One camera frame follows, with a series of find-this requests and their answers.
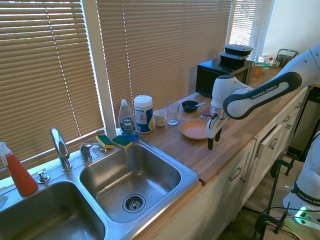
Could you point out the chrome sink sprayer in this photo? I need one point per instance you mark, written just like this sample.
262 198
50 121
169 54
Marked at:
86 151

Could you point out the blue Dawn dish soap bottle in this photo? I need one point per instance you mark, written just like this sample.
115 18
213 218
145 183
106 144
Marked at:
127 122

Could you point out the wide beige window blind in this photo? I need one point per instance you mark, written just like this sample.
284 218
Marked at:
45 75

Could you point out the white ceramic mug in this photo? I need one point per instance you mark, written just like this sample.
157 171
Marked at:
159 118

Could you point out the small black food container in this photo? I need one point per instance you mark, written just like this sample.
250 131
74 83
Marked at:
238 49

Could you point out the white wipes canister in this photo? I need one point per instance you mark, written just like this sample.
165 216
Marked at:
143 113

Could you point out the orange liquid spray bottle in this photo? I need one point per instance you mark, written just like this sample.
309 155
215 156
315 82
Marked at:
20 175

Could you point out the metal sink drain strainer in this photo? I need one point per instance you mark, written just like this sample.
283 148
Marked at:
133 202

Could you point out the large black food container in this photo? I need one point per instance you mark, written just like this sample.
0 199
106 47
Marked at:
232 59

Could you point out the orange jar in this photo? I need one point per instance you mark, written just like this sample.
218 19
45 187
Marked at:
257 71

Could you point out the black microwave oven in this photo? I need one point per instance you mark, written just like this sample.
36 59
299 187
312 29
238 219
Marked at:
215 77

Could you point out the clear drinking glass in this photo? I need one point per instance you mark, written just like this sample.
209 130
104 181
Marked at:
173 113

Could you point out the metal spoon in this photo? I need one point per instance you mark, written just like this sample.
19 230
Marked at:
200 104

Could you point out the narrow bright window blind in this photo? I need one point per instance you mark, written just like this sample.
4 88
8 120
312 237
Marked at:
250 27

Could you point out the black bowl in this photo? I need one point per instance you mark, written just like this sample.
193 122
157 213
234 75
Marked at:
189 106

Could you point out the stainless steel double sink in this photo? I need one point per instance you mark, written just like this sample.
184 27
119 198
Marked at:
117 190

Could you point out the black appliance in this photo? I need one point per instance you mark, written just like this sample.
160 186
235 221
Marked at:
308 120

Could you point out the orange round plate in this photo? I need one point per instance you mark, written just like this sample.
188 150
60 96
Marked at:
193 129

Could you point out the small chrome sink knob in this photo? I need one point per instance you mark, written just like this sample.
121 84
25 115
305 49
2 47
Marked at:
43 177

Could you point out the clear jar with white lid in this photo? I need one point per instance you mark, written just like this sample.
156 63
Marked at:
266 61

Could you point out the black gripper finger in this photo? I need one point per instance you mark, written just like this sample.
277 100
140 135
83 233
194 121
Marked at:
210 143
218 135

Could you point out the black C-clamp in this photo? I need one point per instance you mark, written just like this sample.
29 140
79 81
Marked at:
282 165
270 220

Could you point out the medium beige window blind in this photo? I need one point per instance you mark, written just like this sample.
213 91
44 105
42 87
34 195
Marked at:
162 50

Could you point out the yellow green sponge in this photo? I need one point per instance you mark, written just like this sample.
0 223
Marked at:
122 142
105 141

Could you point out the chrome kitchen faucet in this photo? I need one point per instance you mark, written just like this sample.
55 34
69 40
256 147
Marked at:
60 150

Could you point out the white kitchen cabinet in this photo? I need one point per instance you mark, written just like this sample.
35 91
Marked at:
245 162

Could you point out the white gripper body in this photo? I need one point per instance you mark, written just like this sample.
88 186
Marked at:
214 127

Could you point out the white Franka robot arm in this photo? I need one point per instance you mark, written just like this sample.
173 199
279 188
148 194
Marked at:
262 93

